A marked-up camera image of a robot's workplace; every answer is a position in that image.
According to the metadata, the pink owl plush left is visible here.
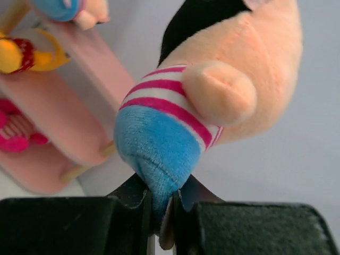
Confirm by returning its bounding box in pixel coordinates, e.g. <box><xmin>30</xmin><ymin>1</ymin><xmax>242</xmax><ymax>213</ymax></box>
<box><xmin>1</xmin><ymin>98</ymin><xmax>49</xmax><ymax>152</ymax></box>

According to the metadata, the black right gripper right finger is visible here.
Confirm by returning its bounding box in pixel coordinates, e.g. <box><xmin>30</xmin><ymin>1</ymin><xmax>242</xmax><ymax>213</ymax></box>
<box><xmin>173</xmin><ymin>176</ymin><xmax>339</xmax><ymax>255</ymax></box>

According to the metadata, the yellow bear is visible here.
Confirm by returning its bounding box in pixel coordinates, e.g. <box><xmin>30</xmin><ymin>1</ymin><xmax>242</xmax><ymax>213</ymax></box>
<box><xmin>1</xmin><ymin>28</ymin><xmax>70</xmax><ymax>74</ymax></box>

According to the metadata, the pink three tier shelf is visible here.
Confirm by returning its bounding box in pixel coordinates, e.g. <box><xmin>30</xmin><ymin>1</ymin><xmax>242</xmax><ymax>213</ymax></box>
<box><xmin>0</xmin><ymin>0</ymin><xmax>137</xmax><ymax>194</ymax></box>

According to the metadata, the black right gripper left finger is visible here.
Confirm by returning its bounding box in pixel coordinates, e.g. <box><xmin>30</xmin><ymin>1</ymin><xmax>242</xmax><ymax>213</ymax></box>
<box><xmin>1</xmin><ymin>175</ymin><xmax>151</xmax><ymax>254</ymax></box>

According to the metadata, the peach doll striped shirt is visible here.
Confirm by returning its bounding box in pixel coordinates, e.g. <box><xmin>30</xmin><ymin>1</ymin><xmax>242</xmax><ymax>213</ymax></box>
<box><xmin>114</xmin><ymin>0</ymin><xmax>303</xmax><ymax>250</ymax></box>
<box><xmin>31</xmin><ymin>0</ymin><xmax>110</xmax><ymax>30</ymax></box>

